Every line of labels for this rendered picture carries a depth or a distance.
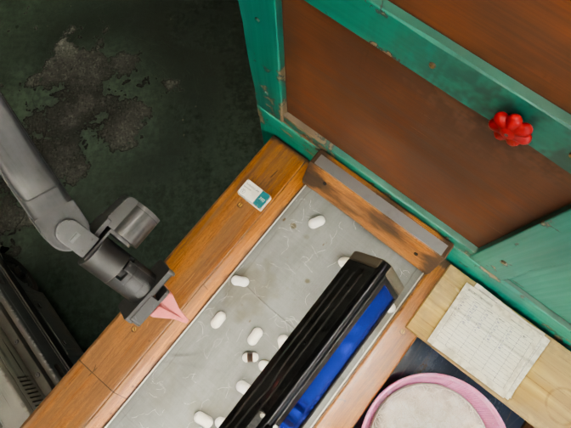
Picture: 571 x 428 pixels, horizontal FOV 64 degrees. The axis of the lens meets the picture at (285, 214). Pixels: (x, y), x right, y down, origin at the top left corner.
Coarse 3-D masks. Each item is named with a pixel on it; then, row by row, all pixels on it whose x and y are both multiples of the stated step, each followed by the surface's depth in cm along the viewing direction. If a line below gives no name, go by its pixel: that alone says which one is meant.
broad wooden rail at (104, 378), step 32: (256, 160) 95; (288, 160) 95; (224, 192) 94; (288, 192) 94; (224, 224) 92; (256, 224) 92; (192, 256) 90; (224, 256) 90; (192, 288) 89; (160, 320) 87; (192, 320) 90; (96, 352) 86; (128, 352) 86; (160, 352) 87; (64, 384) 85; (96, 384) 85; (128, 384) 86; (32, 416) 84; (64, 416) 83; (96, 416) 84
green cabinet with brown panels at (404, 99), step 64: (256, 0) 59; (320, 0) 50; (384, 0) 45; (448, 0) 40; (512, 0) 36; (256, 64) 75; (320, 64) 64; (384, 64) 54; (448, 64) 45; (512, 64) 41; (320, 128) 82; (384, 128) 67; (448, 128) 56; (384, 192) 83; (448, 192) 69; (512, 192) 58; (512, 256) 69
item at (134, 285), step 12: (132, 264) 70; (156, 264) 77; (132, 276) 70; (144, 276) 71; (156, 276) 73; (168, 276) 73; (120, 288) 70; (132, 288) 70; (144, 288) 71; (156, 288) 72; (132, 300) 72; (144, 300) 71; (132, 312) 70
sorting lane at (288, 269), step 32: (288, 224) 94; (352, 224) 94; (256, 256) 93; (288, 256) 92; (320, 256) 92; (384, 256) 92; (224, 288) 91; (256, 288) 91; (288, 288) 91; (320, 288) 91; (224, 320) 89; (256, 320) 89; (288, 320) 89; (384, 320) 89; (192, 352) 88; (224, 352) 88; (256, 352) 88; (160, 384) 87; (192, 384) 87; (224, 384) 86; (128, 416) 85; (160, 416) 85; (192, 416) 85; (224, 416) 85
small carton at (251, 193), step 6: (246, 180) 92; (246, 186) 92; (252, 186) 92; (240, 192) 91; (246, 192) 91; (252, 192) 91; (258, 192) 91; (264, 192) 91; (246, 198) 91; (252, 198) 91; (258, 198) 91; (264, 198) 91; (270, 198) 92; (252, 204) 91; (258, 204) 91; (264, 204) 91; (258, 210) 92
